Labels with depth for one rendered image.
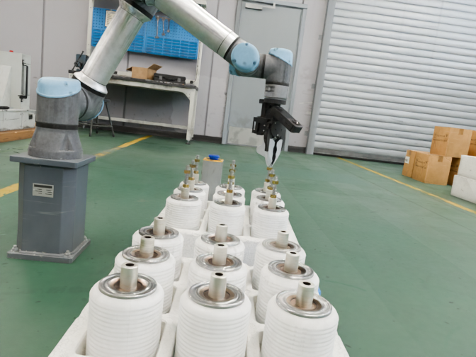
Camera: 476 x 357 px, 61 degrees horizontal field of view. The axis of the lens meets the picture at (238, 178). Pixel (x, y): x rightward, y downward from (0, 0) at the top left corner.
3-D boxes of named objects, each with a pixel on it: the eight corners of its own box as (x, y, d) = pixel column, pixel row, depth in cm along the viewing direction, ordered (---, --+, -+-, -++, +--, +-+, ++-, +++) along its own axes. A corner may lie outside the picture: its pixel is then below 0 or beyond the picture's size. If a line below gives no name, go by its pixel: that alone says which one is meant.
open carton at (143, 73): (134, 80, 573) (135, 64, 569) (161, 83, 566) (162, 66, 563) (124, 77, 544) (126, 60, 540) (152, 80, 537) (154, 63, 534)
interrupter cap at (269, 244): (263, 252, 74) (263, 248, 74) (260, 239, 82) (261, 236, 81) (304, 256, 74) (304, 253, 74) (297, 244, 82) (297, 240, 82)
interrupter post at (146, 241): (137, 258, 64) (138, 238, 64) (140, 253, 67) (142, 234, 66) (151, 260, 64) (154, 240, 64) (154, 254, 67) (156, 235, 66)
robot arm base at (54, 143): (18, 155, 114) (19, 120, 113) (41, 150, 129) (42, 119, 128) (72, 161, 115) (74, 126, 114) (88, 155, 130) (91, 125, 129)
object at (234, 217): (244, 266, 114) (251, 204, 111) (226, 277, 105) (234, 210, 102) (214, 257, 118) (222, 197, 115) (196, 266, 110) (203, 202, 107)
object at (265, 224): (285, 272, 114) (295, 210, 111) (270, 282, 105) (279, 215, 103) (256, 262, 118) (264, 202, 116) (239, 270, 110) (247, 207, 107)
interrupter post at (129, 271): (116, 291, 53) (117, 267, 52) (121, 283, 55) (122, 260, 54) (134, 292, 53) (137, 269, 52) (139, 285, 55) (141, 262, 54)
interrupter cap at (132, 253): (115, 263, 62) (116, 258, 61) (128, 246, 69) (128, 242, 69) (166, 268, 62) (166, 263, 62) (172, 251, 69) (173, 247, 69)
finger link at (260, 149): (258, 163, 134) (262, 136, 133) (271, 166, 130) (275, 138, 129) (251, 163, 132) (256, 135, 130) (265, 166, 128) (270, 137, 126)
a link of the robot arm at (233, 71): (229, 45, 120) (266, 49, 119) (232, 51, 131) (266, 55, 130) (226, 72, 121) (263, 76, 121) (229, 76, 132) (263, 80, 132)
